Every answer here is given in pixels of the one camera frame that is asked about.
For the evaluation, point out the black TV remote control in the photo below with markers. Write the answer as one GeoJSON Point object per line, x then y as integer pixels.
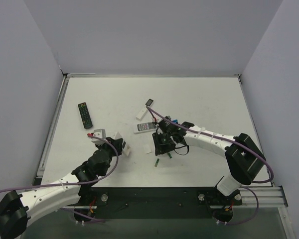
{"type": "Point", "coordinates": [85, 116]}

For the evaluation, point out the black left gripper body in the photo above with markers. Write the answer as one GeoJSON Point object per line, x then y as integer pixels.
{"type": "Point", "coordinates": [117, 145]}

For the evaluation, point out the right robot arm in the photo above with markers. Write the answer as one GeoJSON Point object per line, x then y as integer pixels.
{"type": "Point", "coordinates": [243, 157]}

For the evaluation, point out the aluminium frame rail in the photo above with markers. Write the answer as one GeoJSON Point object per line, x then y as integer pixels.
{"type": "Point", "coordinates": [268, 197]}

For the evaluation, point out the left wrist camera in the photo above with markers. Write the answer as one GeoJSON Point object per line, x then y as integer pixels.
{"type": "Point", "coordinates": [98, 136]}

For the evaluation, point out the white battery cover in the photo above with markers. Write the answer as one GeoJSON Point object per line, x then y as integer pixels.
{"type": "Point", "coordinates": [147, 149]}

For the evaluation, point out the slim white remote control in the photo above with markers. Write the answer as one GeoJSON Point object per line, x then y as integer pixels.
{"type": "Point", "coordinates": [144, 110]}

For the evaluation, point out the white grey AC remote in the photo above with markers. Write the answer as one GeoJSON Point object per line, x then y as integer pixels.
{"type": "Point", "coordinates": [144, 127]}

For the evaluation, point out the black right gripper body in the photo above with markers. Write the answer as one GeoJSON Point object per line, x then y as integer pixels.
{"type": "Point", "coordinates": [159, 143]}

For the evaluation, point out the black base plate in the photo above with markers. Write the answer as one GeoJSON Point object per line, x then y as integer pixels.
{"type": "Point", "coordinates": [110, 203]}

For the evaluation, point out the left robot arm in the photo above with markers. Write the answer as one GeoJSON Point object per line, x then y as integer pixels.
{"type": "Point", "coordinates": [19, 208]}

